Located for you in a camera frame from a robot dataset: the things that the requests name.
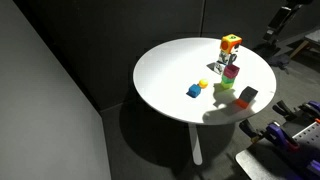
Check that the black stand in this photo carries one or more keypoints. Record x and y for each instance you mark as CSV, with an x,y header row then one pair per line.
x,y
283,16

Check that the blue block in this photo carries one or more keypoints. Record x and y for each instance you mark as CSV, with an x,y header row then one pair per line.
x,y
194,90

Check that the pink block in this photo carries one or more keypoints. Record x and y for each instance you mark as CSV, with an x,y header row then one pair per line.
x,y
231,71

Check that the orange multicolour cube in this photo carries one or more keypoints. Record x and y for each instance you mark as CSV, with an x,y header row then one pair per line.
x,y
228,42

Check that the perforated metal plate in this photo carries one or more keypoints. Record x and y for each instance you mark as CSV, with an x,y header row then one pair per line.
x,y
309,141

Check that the yellow ball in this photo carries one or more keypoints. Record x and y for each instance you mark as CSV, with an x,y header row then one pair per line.
x,y
203,83

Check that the orange and grey block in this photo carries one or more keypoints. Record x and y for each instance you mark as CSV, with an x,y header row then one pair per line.
x,y
246,96

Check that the purple clamp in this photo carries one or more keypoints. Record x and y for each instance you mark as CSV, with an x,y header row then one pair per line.
x,y
277,136

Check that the wooden furniture leg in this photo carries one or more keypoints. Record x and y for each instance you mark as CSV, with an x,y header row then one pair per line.
x,y
299,48

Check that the green block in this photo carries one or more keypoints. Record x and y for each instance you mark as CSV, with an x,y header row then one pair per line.
x,y
226,82

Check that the white round table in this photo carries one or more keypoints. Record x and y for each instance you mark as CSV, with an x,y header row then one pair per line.
x,y
163,75

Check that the white table leg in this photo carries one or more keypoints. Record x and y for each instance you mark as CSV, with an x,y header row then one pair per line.
x,y
195,144

